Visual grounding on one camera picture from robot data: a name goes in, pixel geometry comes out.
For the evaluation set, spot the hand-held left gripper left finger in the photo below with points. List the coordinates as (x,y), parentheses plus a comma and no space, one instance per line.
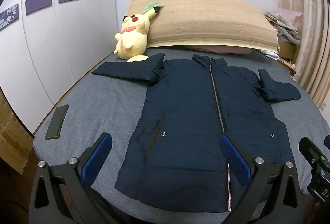
(96,159)

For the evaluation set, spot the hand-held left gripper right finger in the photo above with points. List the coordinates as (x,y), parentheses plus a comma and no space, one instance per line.
(236,159)

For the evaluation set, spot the navy blue zip jacket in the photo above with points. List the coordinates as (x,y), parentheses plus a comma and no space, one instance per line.
(180,110)

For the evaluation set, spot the pile of clothes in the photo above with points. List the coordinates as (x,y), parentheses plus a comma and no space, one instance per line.
(283,22)

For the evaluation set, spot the black smartphone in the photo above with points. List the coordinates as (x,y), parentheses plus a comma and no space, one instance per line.
(56,123)

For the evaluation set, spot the bed with grey sheet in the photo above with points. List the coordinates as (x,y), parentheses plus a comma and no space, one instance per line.
(103,100)

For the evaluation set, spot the brown cardboard box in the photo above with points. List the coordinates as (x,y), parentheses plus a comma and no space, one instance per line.
(13,141)

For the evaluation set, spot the white crumpled cloth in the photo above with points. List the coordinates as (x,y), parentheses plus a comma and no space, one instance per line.
(269,55)

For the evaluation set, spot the dusty pink pillow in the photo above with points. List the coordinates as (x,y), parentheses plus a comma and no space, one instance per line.
(219,49)

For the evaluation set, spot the long brown storage box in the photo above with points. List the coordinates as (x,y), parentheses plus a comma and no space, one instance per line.
(286,49)

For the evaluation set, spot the white wardrobe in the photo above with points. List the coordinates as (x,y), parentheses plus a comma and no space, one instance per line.
(77,46)

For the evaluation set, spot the beige curtain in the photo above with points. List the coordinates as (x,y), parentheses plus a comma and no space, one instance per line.
(309,33)

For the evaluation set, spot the yellow plush toy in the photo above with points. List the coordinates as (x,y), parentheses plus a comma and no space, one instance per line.
(134,38)

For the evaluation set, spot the beige bamboo mat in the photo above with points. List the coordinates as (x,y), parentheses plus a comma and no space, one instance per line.
(206,20)

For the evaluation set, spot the green leaf-shaped item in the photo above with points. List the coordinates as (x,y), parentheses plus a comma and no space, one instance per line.
(152,6)

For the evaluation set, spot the purple floral wardrobe panel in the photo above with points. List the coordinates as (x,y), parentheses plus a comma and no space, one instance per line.
(9,16)

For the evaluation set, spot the wall power outlet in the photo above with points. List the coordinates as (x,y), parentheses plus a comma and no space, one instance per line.
(322,106)

